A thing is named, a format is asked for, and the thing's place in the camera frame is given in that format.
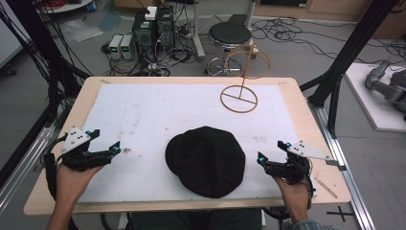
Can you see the clear plastic sheet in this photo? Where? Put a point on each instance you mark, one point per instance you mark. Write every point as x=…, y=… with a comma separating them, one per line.
x=81, y=30

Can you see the grey metal stand leg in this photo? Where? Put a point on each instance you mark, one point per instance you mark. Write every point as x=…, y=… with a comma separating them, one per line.
x=198, y=32

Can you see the white platform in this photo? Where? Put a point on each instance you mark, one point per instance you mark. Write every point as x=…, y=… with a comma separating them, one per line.
x=370, y=105

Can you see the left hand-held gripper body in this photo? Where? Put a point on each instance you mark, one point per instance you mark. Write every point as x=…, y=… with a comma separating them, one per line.
x=76, y=140

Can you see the thin wooden stick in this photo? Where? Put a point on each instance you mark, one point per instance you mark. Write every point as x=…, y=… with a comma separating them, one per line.
x=325, y=188

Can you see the wooden hat stand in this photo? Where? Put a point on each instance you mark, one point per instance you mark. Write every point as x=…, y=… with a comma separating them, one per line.
x=239, y=99

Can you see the aluminium rail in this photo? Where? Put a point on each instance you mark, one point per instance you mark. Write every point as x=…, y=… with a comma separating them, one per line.
x=344, y=166
x=28, y=163

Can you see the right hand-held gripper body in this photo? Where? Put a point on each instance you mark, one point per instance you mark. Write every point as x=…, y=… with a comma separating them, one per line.
x=295, y=166

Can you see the black computer tower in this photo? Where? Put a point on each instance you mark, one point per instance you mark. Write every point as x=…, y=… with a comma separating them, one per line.
x=166, y=27
x=144, y=35

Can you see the grey power supply unit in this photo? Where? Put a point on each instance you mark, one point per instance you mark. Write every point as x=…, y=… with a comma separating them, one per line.
x=115, y=46
x=126, y=46

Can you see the white box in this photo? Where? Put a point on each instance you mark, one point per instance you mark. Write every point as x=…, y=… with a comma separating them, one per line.
x=151, y=12

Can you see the black round stool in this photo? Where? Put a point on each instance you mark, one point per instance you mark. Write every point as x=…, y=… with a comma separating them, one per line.
x=230, y=33

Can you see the person's right hand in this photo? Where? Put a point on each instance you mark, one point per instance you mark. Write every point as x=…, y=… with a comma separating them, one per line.
x=292, y=193

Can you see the black hat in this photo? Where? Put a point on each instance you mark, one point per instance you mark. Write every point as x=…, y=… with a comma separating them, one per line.
x=206, y=163

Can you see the white table mat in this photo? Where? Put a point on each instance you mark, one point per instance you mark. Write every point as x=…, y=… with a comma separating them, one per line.
x=178, y=105

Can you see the black metal frame post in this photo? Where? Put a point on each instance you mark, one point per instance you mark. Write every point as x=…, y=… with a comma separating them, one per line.
x=351, y=48
x=38, y=41

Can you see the black tape cross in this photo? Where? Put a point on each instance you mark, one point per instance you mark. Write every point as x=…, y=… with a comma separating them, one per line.
x=341, y=213

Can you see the person's left hand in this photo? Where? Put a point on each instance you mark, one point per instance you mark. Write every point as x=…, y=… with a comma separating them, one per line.
x=75, y=182

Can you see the light wooden table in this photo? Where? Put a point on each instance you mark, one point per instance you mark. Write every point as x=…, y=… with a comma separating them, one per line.
x=308, y=127

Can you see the person's legs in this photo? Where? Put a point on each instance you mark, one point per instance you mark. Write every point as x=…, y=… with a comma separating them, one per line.
x=198, y=220

